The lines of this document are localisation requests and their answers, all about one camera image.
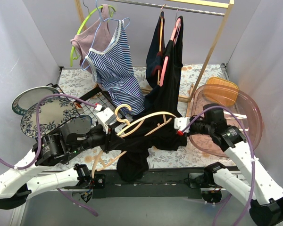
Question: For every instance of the light blue wire hanger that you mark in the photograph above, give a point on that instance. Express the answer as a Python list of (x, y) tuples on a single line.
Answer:
[(96, 36)]

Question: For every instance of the navy garment on hanger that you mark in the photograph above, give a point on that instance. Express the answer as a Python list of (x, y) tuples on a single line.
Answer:
[(154, 60)]

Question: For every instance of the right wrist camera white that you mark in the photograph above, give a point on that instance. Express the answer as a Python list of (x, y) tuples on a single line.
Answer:
[(181, 122)]

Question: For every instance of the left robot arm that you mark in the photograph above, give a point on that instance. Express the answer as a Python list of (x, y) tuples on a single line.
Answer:
[(60, 146)]

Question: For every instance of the pink transparent basin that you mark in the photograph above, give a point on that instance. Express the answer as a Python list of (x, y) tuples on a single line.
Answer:
[(245, 109)]

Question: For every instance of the thin wooden hanger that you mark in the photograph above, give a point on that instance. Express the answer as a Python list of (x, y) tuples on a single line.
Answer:
[(161, 30)]

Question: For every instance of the blue striped tank top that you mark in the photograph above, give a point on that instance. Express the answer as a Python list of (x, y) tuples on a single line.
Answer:
[(113, 70)]

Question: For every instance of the mauve tank top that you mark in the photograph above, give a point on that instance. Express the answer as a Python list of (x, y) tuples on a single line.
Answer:
[(92, 40)]

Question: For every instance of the black wire dish rack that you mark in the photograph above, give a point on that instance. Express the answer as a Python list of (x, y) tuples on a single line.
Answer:
[(94, 96)]

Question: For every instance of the green rimmed plate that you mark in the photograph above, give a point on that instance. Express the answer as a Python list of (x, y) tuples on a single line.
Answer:
[(28, 98)]

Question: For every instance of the blue floral plate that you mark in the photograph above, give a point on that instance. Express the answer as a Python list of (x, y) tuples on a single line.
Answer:
[(53, 112)]

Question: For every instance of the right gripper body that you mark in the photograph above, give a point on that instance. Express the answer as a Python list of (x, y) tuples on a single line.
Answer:
[(193, 125)]

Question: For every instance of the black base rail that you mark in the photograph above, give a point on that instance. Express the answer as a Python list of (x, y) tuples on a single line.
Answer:
[(168, 182)]

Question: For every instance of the wooden clothes rack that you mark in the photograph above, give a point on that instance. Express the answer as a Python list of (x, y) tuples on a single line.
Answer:
[(228, 6)]

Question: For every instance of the floral tablecloth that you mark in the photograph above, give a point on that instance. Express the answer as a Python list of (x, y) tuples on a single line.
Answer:
[(77, 82)]

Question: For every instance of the cream wooden hanger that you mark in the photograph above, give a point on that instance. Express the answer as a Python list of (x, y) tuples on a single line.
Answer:
[(129, 129)]

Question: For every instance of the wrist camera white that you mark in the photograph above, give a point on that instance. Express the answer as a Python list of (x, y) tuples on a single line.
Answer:
[(181, 122), (105, 118)]

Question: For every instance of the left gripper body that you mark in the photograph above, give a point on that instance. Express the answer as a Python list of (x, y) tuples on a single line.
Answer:
[(109, 139)]

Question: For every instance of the black hanging garment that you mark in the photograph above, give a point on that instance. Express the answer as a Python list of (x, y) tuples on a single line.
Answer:
[(162, 98)]

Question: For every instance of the black tank top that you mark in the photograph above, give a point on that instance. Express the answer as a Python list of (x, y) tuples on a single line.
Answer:
[(132, 165)]

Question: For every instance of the pink hanger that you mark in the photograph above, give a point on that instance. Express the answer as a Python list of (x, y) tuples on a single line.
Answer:
[(172, 64)]

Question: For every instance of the green plastic hanger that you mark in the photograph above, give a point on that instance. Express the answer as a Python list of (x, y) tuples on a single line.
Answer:
[(82, 26)]

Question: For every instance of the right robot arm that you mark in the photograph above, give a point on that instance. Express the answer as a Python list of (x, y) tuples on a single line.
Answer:
[(261, 196)]

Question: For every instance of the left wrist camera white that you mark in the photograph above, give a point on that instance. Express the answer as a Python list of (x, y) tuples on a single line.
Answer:
[(105, 118)]

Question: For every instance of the small blue floral bowl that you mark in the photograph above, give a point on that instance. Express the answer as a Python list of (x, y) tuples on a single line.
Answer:
[(87, 117)]

